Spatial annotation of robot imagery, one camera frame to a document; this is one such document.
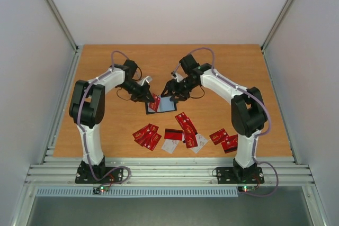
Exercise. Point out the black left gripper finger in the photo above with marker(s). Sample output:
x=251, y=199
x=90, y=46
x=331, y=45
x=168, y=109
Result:
x=145, y=90
x=142, y=98

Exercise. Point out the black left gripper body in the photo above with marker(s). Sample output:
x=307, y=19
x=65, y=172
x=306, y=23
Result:
x=133, y=88

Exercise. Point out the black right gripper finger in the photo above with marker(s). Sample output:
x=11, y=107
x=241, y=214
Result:
x=178, y=97
x=169, y=88

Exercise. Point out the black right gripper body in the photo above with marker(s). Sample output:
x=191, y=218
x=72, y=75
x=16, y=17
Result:
x=175, y=90

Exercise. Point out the red vip card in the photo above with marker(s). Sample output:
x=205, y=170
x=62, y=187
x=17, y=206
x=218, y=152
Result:
x=154, y=106
x=219, y=136
x=151, y=142
x=190, y=139
x=232, y=142
x=140, y=135

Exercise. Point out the black leather card holder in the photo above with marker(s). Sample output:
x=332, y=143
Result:
x=165, y=106

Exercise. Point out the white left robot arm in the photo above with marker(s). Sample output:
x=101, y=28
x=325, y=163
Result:
x=87, y=108

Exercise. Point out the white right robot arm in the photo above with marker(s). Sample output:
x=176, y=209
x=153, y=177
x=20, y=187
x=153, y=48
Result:
x=247, y=109

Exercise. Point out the red card under left pile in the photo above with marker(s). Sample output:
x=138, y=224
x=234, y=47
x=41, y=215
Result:
x=151, y=129

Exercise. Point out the red card upper centre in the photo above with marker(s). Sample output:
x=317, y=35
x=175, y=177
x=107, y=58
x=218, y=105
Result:
x=186, y=124

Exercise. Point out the red VIP card far left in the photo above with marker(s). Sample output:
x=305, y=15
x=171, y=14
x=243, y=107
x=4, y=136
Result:
x=140, y=135

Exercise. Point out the red card magnetic stripe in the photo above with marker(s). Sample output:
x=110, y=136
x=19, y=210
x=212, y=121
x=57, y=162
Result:
x=173, y=134

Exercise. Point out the red VIP card left front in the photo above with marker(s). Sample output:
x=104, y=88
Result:
x=151, y=142

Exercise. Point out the red VIP card centre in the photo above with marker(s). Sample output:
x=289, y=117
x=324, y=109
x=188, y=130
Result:
x=190, y=139

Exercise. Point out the white card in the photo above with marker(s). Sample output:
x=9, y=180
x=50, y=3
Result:
x=170, y=145
x=201, y=141

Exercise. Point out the white card right centre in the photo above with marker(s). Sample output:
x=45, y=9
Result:
x=201, y=141

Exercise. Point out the red VIP card far right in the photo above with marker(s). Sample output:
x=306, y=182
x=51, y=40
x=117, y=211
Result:
x=232, y=142

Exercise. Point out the red striped card far right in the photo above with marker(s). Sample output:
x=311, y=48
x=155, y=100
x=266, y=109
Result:
x=230, y=149

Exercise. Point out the left small circuit board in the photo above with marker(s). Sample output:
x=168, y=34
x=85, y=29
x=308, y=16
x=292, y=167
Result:
x=102, y=189

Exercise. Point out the small circuit board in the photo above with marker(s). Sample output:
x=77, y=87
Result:
x=102, y=189
x=246, y=189

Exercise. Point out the right small circuit board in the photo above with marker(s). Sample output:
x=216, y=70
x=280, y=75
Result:
x=246, y=189

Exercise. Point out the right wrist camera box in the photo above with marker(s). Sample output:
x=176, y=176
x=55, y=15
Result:
x=175, y=75

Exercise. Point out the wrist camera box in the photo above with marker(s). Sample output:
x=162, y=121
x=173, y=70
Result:
x=145, y=80
x=175, y=75

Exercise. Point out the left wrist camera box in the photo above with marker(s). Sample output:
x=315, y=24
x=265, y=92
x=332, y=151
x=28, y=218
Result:
x=145, y=80

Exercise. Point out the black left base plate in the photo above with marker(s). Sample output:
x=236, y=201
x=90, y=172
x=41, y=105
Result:
x=116, y=175

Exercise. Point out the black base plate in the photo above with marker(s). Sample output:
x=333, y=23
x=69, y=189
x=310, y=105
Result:
x=116, y=175
x=226, y=175

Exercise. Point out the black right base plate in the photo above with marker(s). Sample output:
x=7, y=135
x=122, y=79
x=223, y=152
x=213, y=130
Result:
x=226, y=175

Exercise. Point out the aluminium rail base front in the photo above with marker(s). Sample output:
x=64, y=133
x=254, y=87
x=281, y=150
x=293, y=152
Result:
x=169, y=171

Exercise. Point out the left aluminium frame post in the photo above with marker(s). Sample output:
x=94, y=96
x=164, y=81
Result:
x=55, y=11

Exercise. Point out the aluminium frame post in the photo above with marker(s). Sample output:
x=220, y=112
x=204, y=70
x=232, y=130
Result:
x=55, y=11
x=277, y=23

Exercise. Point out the grey slotted cable duct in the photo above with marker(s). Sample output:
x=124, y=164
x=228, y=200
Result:
x=137, y=192

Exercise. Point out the right aluminium frame post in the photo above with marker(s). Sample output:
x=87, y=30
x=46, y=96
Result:
x=277, y=23

